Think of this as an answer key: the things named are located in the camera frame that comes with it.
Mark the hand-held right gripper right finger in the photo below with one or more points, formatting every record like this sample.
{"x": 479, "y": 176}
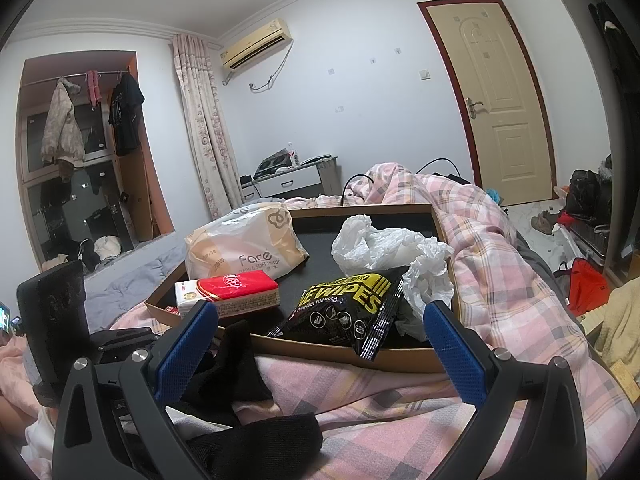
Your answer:
{"x": 455, "y": 355}

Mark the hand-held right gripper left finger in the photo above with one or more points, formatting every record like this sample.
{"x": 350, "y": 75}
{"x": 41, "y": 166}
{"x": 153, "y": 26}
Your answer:
{"x": 182, "y": 355}

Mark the black sock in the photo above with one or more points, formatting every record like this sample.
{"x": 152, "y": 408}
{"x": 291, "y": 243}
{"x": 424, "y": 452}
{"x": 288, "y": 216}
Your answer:
{"x": 230, "y": 360}
{"x": 260, "y": 440}

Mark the red and white tissue pack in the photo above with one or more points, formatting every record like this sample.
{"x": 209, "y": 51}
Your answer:
{"x": 235, "y": 287}

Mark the black wipes packet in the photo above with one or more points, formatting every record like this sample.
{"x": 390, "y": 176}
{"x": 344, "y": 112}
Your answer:
{"x": 345, "y": 310}

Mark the cream tissue pack bag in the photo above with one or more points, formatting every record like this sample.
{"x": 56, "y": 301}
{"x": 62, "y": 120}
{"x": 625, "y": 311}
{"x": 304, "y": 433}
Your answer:
{"x": 240, "y": 245}

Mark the white plastic bag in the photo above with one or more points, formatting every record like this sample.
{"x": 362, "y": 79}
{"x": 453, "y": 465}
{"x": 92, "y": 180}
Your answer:
{"x": 380, "y": 245}

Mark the brown cardboard tray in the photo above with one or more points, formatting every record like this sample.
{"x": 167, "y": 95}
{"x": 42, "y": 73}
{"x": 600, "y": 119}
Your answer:
{"x": 320, "y": 230}

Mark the pink plaid blanket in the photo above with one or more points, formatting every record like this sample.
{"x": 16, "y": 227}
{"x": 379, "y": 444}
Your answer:
{"x": 500, "y": 285}

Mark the white cap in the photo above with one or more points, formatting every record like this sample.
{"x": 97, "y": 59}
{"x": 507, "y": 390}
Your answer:
{"x": 107, "y": 246}

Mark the red cloth bag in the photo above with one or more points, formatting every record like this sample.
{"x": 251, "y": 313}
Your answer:
{"x": 587, "y": 285}

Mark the brown shoes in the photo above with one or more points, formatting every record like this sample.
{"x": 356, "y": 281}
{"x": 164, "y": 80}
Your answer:
{"x": 545, "y": 222}

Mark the teal cloth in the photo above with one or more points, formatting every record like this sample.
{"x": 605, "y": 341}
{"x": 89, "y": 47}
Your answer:
{"x": 494, "y": 196}

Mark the dark suitcase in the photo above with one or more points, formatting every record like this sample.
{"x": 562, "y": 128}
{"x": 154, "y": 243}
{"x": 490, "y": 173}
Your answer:
{"x": 590, "y": 240}

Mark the beige hanging jacket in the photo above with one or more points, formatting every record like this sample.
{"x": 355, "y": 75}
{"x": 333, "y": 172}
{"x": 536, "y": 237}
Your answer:
{"x": 62, "y": 125}

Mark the white nightstand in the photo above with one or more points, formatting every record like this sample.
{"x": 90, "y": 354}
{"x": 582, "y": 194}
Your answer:
{"x": 295, "y": 180}

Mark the black bag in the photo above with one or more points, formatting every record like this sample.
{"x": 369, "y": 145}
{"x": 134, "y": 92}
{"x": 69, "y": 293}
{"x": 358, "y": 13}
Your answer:
{"x": 585, "y": 192}

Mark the black hanging shirt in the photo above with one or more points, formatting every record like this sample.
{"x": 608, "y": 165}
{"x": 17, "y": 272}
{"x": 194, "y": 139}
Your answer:
{"x": 125, "y": 115}

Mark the floral curtain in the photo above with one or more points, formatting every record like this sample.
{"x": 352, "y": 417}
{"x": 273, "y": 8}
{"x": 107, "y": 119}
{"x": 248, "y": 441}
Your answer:
{"x": 205, "y": 125}

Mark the pink hanging garment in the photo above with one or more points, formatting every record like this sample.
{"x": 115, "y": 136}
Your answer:
{"x": 93, "y": 87}

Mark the cream air conditioner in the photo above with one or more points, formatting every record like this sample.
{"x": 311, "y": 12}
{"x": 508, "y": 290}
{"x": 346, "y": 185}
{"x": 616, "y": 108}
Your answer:
{"x": 255, "y": 42}

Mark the dark hanging clothes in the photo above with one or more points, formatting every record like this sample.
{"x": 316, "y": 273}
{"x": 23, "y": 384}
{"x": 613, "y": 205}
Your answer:
{"x": 607, "y": 35}

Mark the cream door with red frame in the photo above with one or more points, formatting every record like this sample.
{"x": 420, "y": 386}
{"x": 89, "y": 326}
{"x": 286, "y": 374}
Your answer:
{"x": 500, "y": 100}

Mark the white light switch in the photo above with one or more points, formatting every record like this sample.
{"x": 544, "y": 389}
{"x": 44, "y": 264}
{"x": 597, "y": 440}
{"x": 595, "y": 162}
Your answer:
{"x": 425, "y": 75}

